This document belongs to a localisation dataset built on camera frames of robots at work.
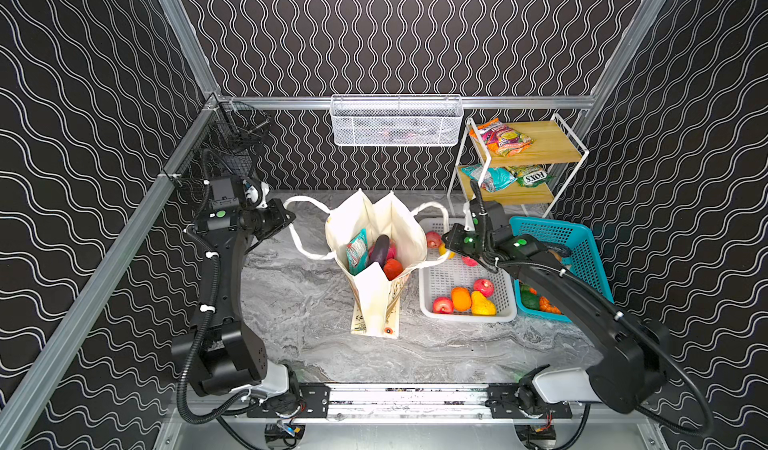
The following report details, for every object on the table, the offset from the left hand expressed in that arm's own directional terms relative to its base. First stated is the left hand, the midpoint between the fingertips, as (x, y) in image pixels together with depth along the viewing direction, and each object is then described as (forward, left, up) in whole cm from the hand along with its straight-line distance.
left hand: (301, 214), depth 78 cm
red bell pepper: (-5, -24, -17) cm, 30 cm away
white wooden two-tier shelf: (+17, -58, +4) cm, 61 cm away
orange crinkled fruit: (-11, -44, -24) cm, 51 cm away
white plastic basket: (-7, -41, -26) cm, 49 cm away
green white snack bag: (+28, -69, -10) cm, 76 cm away
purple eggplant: (+1, -20, -16) cm, 26 cm away
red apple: (+8, -36, -20) cm, 42 cm away
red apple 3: (-13, -38, -23) cm, 47 cm away
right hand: (-1, -38, -7) cm, 38 cm away
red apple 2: (-6, -51, -24) cm, 57 cm away
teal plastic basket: (+3, -84, -25) cm, 87 cm away
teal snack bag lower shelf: (+27, -57, -10) cm, 63 cm away
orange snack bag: (+24, -54, +8) cm, 59 cm away
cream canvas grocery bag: (-5, -6, -3) cm, 9 cm away
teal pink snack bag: (-2, -14, -14) cm, 19 cm away
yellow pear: (-13, -49, -23) cm, 56 cm away
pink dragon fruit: (+3, -23, -21) cm, 31 cm away
